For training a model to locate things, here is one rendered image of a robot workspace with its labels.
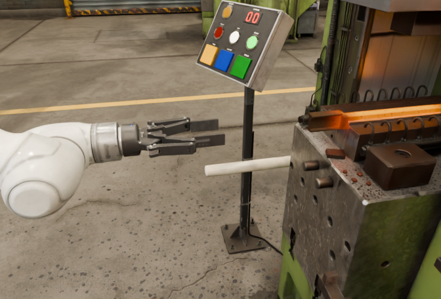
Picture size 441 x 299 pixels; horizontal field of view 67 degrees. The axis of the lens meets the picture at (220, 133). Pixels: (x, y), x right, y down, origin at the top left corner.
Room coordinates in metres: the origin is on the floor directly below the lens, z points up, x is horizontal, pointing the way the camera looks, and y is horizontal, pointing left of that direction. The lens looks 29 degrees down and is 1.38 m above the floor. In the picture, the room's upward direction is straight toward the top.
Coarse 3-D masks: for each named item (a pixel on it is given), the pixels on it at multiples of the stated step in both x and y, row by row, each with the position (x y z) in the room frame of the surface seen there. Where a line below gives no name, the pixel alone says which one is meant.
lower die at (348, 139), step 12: (432, 96) 0.96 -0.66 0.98; (324, 108) 0.87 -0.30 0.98; (336, 108) 0.85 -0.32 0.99; (348, 108) 0.85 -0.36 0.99; (360, 108) 0.85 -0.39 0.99; (372, 108) 0.85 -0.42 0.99; (384, 108) 0.85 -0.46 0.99; (360, 120) 0.76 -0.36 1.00; (372, 120) 0.76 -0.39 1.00; (384, 120) 0.76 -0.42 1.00; (396, 120) 0.77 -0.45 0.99; (408, 120) 0.77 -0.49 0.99; (432, 120) 0.77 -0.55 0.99; (336, 132) 0.79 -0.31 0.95; (348, 132) 0.74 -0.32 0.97; (360, 132) 0.71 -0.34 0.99; (384, 132) 0.71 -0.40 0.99; (396, 132) 0.72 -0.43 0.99; (408, 132) 0.72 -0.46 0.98; (432, 132) 0.74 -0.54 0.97; (348, 144) 0.73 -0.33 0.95; (360, 144) 0.70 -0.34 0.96; (348, 156) 0.72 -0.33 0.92; (360, 156) 0.70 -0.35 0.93
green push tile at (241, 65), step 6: (240, 60) 1.18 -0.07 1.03; (246, 60) 1.16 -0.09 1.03; (252, 60) 1.15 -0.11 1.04; (234, 66) 1.19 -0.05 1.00; (240, 66) 1.17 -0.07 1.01; (246, 66) 1.15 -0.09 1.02; (234, 72) 1.17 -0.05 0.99; (240, 72) 1.15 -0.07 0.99; (246, 72) 1.14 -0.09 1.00; (240, 78) 1.14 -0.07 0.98
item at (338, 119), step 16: (320, 112) 0.76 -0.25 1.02; (336, 112) 0.76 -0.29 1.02; (352, 112) 0.79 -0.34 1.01; (368, 112) 0.79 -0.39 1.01; (384, 112) 0.79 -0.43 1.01; (400, 112) 0.79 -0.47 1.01; (416, 112) 0.80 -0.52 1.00; (432, 112) 0.81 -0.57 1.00; (320, 128) 0.75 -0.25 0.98; (336, 128) 0.75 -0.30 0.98
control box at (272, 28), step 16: (224, 0) 1.44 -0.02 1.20; (240, 16) 1.32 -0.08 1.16; (256, 16) 1.25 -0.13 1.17; (272, 16) 1.20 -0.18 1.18; (288, 16) 1.20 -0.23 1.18; (208, 32) 1.41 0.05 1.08; (224, 32) 1.34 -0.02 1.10; (240, 32) 1.27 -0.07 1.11; (256, 32) 1.21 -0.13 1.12; (272, 32) 1.16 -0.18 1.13; (288, 32) 1.21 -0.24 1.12; (224, 48) 1.29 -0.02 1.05; (240, 48) 1.23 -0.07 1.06; (256, 48) 1.17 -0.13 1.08; (272, 48) 1.16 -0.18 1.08; (256, 64) 1.13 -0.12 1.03; (272, 64) 1.17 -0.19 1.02; (240, 80) 1.14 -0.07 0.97; (256, 80) 1.12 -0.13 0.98
